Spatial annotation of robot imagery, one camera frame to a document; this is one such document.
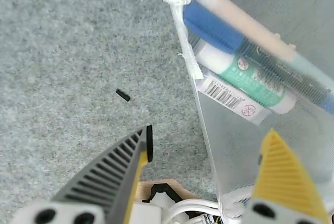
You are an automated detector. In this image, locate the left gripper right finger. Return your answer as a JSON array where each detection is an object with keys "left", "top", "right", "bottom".
[{"left": 242, "top": 128, "right": 331, "bottom": 224}]

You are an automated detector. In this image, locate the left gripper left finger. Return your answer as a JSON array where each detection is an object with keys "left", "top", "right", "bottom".
[{"left": 9, "top": 124, "right": 154, "bottom": 224}]

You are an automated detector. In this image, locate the clear mesh pouch white trim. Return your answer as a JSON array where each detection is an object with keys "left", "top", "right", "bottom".
[{"left": 158, "top": 0, "right": 334, "bottom": 224}]

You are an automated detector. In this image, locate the small black plastic piece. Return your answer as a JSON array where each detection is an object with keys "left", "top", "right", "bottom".
[{"left": 115, "top": 88, "right": 132, "bottom": 102}]

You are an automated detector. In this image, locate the white eraser with barcode sleeve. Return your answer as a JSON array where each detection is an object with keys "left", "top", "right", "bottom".
[{"left": 195, "top": 73, "right": 272, "bottom": 126}]

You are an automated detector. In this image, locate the white and green glue stick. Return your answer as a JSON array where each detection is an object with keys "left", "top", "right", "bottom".
[{"left": 195, "top": 41, "right": 297, "bottom": 115}]

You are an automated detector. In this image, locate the cream and teal pen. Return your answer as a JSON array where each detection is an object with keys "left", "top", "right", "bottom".
[{"left": 194, "top": 0, "right": 334, "bottom": 92}]

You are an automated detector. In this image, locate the blue pen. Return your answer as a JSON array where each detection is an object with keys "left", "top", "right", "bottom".
[{"left": 182, "top": 0, "right": 334, "bottom": 116}]

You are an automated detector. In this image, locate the white cable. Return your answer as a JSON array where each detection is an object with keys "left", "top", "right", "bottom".
[{"left": 165, "top": 198, "right": 220, "bottom": 224}]

